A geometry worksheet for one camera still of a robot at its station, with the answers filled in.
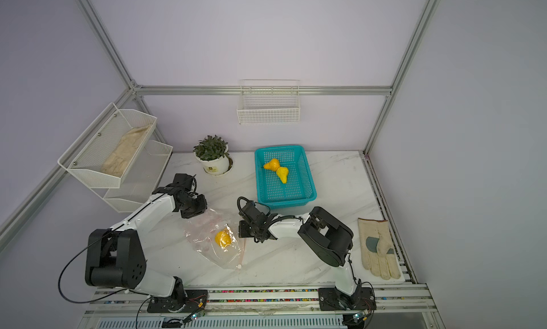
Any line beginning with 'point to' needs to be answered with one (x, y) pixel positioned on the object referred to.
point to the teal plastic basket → (300, 188)
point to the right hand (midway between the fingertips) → (244, 232)
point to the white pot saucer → (229, 169)
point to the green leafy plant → (212, 148)
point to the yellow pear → (283, 172)
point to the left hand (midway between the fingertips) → (204, 211)
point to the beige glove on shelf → (118, 161)
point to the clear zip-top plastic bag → (201, 232)
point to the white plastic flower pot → (218, 166)
